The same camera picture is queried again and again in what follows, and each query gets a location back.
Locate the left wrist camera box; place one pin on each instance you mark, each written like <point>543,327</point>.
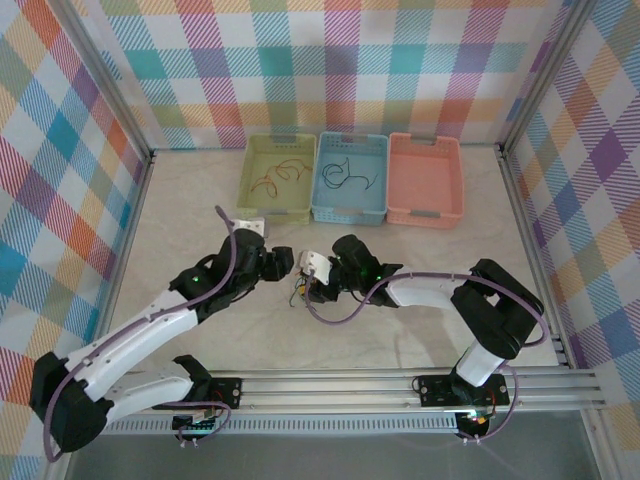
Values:
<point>250,225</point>

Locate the green plastic basket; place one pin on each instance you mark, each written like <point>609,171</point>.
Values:
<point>275,200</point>

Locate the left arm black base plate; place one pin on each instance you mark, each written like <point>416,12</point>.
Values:
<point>230,392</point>

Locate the aluminium mounting rail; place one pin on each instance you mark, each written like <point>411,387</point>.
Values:
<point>325,392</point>

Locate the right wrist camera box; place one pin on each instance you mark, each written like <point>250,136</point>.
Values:
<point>315,265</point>

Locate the aluminium table side rail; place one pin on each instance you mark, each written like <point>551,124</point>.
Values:
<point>131,215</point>
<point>523,215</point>

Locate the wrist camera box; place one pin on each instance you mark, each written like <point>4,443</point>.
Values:
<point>250,225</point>
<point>315,265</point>

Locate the small black circuit board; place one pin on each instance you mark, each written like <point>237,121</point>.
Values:
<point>477,422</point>
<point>192,425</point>

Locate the short aluminium corner post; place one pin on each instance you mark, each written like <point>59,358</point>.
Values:
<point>57,472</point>

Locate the blue plastic basket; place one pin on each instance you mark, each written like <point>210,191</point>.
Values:
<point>350,200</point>

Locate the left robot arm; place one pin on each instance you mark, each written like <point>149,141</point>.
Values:
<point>130,330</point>

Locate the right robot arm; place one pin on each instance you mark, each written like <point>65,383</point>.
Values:
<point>430,290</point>

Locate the aluminium frame post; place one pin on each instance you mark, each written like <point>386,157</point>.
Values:
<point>111,82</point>
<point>545,75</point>

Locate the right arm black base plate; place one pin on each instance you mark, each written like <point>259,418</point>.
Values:
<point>435,390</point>

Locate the pink plastic basket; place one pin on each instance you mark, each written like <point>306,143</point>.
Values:
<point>425,175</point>

